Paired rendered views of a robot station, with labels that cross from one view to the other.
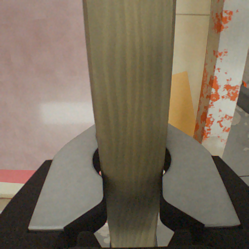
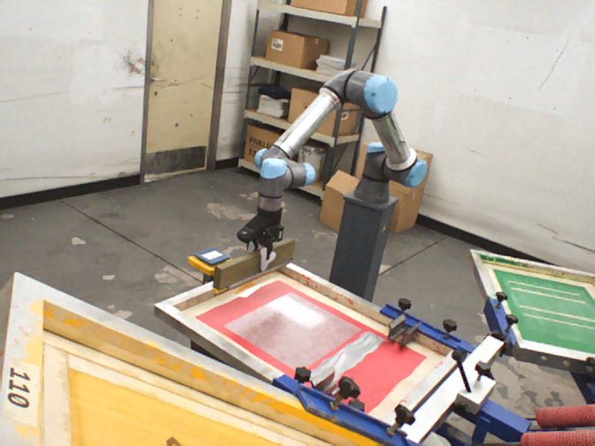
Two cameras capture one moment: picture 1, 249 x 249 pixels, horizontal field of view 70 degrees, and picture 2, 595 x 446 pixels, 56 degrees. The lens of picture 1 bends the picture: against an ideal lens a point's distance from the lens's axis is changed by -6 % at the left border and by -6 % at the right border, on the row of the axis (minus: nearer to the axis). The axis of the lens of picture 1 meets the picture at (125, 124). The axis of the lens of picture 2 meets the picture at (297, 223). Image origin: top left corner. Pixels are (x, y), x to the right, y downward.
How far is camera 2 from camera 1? 1.72 m
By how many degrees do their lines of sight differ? 47
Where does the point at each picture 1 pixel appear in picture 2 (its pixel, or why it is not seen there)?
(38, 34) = (265, 323)
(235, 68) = not seen: hidden behind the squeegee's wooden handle
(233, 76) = not seen: hidden behind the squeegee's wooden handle
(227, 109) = not seen: hidden behind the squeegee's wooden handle
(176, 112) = (247, 288)
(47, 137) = (300, 310)
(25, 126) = (304, 316)
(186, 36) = (225, 297)
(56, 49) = (264, 318)
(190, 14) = (219, 300)
